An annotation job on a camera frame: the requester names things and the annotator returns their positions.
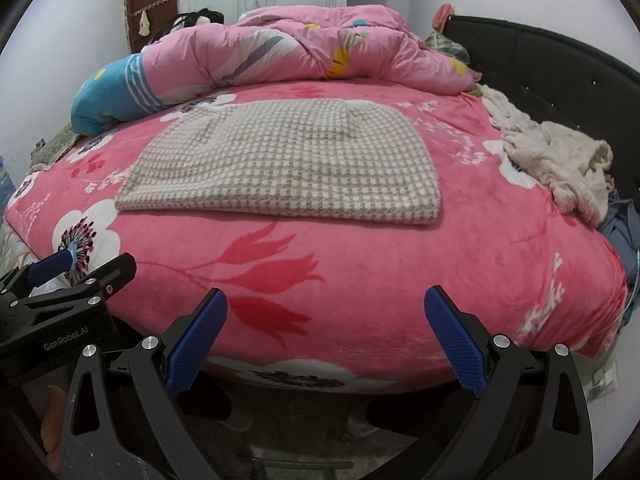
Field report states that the black clothing pile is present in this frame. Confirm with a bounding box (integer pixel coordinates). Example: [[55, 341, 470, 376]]
[[150, 8, 226, 43]]

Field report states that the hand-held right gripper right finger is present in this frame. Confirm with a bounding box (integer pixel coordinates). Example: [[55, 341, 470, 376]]
[[423, 285, 594, 480]]

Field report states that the grey floral cloth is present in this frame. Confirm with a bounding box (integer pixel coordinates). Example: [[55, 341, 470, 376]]
[[30, 120, 83, 168]]

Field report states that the black padded headboard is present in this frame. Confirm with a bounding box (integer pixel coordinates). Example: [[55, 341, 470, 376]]
[[442, 15, 640, 201]]

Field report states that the blue grey clothes pile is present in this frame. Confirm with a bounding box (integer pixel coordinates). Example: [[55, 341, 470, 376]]
[[597, 187, 640, 271]]

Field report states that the green patterned pillow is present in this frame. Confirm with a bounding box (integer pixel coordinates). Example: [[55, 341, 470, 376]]
[[424, 30, 471, 61]]

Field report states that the cream fluffy garment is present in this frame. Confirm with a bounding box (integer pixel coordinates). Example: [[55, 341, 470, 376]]
[[475, 84, 615, 226]]

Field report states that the salmon pink cloth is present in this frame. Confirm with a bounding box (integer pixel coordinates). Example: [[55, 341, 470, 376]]
[[432, 3, 456, 33]]

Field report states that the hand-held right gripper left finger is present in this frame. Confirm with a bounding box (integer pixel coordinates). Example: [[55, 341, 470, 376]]
[[59, 287, 229, 480]]

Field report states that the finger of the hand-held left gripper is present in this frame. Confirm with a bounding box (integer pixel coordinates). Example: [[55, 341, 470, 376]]
[[10, 253, 137, 311], [0, 249, 76, 298]]

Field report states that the pink printed quilt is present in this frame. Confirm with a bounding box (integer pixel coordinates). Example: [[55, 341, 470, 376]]
[[70, 4, 483, 137]]

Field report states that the white cable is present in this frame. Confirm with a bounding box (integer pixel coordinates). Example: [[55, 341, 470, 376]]
[[622, 240, 640, 321]]

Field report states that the pink floral blanket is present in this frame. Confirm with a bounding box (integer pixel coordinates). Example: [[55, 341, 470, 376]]
[[4, 77, 628, 391]]

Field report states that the beige houndstooth coat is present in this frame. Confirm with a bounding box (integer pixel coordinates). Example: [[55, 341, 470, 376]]
[[115, 99, 443, 226]]

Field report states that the light blue bag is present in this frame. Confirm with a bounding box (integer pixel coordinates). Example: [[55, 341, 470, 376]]
[[0, 157, 13, 206]]

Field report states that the person's left hand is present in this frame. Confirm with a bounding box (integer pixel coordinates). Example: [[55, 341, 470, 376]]
[[41, 384, 68, 468]]

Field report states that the white wall socket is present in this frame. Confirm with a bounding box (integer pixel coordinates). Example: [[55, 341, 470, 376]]
[[590, 367, 621, 403]]

